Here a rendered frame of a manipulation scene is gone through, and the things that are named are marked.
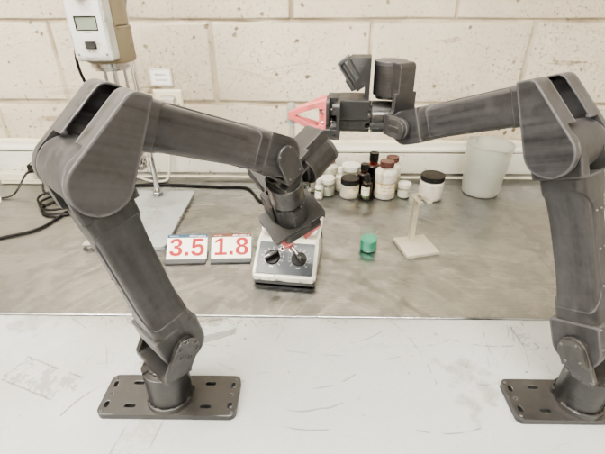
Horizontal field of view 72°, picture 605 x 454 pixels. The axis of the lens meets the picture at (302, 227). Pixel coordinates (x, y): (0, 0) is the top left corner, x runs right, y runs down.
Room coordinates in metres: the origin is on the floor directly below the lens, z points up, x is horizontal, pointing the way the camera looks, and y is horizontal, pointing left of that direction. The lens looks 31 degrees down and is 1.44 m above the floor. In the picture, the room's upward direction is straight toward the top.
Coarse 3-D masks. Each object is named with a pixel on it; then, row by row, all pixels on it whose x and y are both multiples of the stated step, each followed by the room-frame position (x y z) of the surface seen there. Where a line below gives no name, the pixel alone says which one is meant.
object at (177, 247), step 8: (168, 240) 0.80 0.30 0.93; (176, 240) 0.80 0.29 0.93; (184, 240) 0.80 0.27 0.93; (192, 240) 0.80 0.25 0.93; (200, 240) 0.80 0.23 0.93; (168, 248) 0.79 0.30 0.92; (176, 248) 0.79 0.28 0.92; (184, 248) 0.79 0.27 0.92; (192, 248) 0.79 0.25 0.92; (200, 248) 0.79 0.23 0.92; (168, 256) 0.77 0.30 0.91; (176, 256) 0.77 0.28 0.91; (184, 256) 0.77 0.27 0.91; (192, 256) 0.77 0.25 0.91
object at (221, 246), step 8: (216, 240) 0.80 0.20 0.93; (224, 240) 0.80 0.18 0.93; (232, 240) 0.80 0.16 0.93; (240, 240) 0.80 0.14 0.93; (248, 240) 0.80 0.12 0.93; (216, 248) 0.79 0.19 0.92; (224, 248) 0.79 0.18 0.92; (232, 248) 0.79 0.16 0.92; (240, 248) 0.79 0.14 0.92; (248, 248) 0.79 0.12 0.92
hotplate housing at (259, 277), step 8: (264, 232) 0.77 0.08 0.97; (320, 232) 0.78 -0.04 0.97; (264, 240) 0.75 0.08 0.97; (272, 240) 0.75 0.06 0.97; (296, 240) 0.75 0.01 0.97; (304, 240) 0.74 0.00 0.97; (312, 240) 0.74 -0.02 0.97; (320, 240) 0.77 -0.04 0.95; (320, 248) 0.77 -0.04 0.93; (256, 256) 0.72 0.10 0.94; (256, 264) 0.70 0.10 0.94; (256, 272) 0.69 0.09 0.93; (312, 272) 0.68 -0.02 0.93; (256, 280) 0.68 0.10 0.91; (264, 280) 0.68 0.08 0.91; (272, 280) 0.68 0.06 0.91; (280, 280) 0.67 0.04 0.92; (288, 280) 0.67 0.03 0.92; (296, 280) 0.67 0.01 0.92; (304, 280) 0.67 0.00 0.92; (312, 280) 0.67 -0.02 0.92
